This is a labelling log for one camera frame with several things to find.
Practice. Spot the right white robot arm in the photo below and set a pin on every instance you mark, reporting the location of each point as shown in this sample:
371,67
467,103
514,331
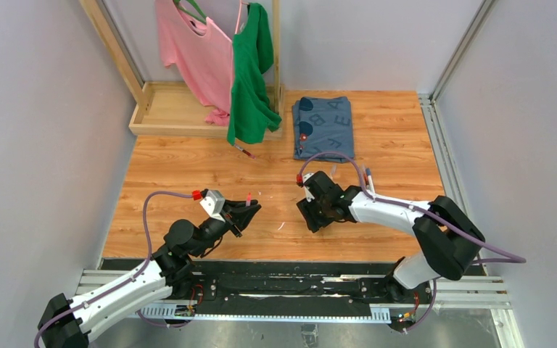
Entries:
448,239

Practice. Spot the white pen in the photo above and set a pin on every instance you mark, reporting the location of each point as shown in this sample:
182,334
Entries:
369,180

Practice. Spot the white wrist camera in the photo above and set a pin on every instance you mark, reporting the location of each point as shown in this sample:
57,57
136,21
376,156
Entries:
308,195
212,202

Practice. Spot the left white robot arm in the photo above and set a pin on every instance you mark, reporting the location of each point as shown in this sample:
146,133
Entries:
78,321

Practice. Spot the green clothes hanger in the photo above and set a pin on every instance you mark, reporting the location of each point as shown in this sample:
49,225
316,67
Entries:
192,9

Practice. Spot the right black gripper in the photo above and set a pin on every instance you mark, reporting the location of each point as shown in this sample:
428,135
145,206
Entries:
320,204

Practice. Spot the aluminium frame rail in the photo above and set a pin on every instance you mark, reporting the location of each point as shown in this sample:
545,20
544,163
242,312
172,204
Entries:
472,292

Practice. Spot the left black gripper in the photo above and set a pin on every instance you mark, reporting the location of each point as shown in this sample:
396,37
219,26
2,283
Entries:
230,219

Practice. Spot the wooden clothes rack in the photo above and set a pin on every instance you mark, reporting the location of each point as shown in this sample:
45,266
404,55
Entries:
170,108

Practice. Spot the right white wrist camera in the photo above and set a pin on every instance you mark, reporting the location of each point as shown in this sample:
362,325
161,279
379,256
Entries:
308,195

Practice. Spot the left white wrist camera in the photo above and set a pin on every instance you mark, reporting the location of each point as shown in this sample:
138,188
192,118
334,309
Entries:
212,202

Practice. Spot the green t-shirt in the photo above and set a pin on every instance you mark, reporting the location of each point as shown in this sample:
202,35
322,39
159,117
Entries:
251,114

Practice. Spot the folded blue t-shirt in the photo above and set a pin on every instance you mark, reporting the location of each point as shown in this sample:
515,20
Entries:
323,126

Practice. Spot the pink t-shirt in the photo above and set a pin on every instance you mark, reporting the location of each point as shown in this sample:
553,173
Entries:
203,55

